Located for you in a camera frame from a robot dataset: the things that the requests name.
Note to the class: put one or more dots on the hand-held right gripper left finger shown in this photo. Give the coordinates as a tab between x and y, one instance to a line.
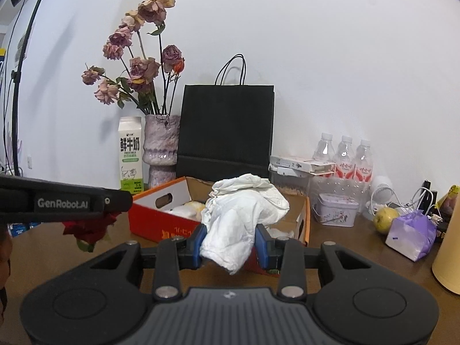
199	245

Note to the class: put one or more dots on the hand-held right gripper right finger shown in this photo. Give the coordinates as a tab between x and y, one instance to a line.
262	246

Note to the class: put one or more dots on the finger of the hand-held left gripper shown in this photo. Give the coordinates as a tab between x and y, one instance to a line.
118	199

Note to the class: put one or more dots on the white cloth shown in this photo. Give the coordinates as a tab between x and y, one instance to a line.
240	215

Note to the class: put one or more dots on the orange cardboard box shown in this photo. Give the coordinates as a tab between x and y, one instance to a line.
151	219

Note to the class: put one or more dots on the red rose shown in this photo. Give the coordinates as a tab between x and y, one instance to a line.
88	231

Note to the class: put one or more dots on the white and green milk carton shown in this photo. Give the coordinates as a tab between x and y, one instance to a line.
131	154

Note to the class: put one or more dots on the pink marbled vase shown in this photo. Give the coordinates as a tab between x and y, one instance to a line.
161	151

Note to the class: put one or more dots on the clear plastic container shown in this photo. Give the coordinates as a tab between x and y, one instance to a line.
289	185

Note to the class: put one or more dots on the white floral tin box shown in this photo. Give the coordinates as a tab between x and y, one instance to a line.
336	210

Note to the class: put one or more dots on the flat white box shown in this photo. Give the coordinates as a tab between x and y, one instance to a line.
291	161

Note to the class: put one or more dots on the clear water bottle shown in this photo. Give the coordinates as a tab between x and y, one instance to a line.
323	149
345	158
363	167

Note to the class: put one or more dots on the black paper bag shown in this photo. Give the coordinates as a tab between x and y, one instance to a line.
224	129

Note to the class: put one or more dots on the green apple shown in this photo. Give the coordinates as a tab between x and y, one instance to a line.
385	220

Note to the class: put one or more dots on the black light stand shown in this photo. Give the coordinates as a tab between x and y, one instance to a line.
16	79

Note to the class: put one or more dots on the small white fan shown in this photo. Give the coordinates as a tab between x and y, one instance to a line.
381	192

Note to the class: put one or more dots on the dried pink flowers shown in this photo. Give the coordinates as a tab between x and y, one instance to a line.
143	70

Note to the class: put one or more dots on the purple tissue pack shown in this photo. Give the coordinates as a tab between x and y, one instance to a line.
411	235

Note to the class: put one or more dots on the black charger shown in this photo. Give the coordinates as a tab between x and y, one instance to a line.
428	192

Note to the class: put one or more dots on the yellow thermos jug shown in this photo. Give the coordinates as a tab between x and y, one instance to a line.
449	262

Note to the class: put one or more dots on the yellow snack bag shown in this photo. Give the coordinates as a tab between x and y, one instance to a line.
451	203

